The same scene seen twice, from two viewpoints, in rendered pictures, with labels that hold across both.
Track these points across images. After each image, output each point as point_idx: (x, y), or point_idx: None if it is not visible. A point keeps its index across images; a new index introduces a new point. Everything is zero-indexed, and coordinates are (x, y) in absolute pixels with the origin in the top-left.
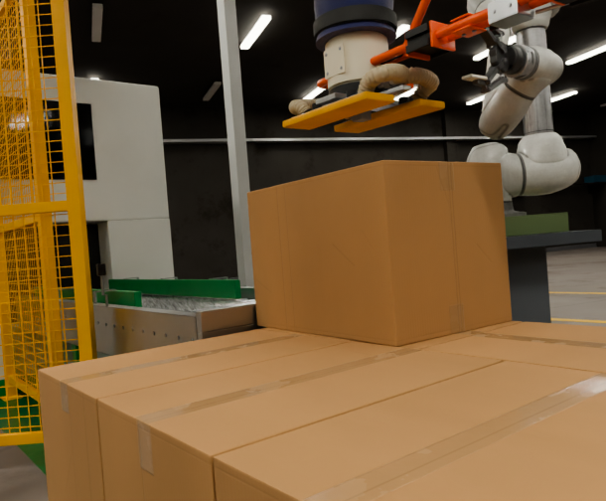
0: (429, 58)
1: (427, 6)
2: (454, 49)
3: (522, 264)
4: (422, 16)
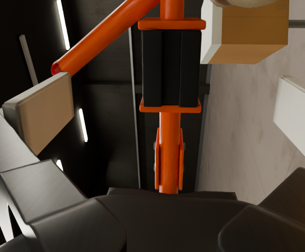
0: (199, 29)
1: (90, 60)
2: (197, 111)
3: None
4: (107, 45)
